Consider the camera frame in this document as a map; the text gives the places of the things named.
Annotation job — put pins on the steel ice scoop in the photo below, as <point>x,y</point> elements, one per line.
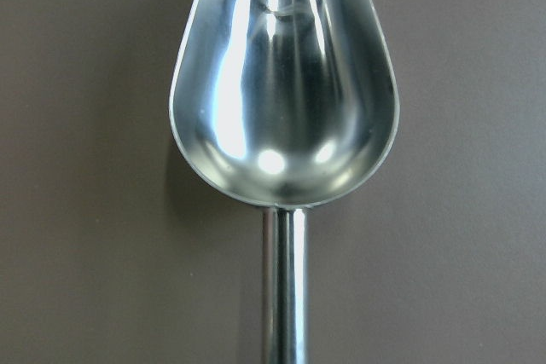
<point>285,105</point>

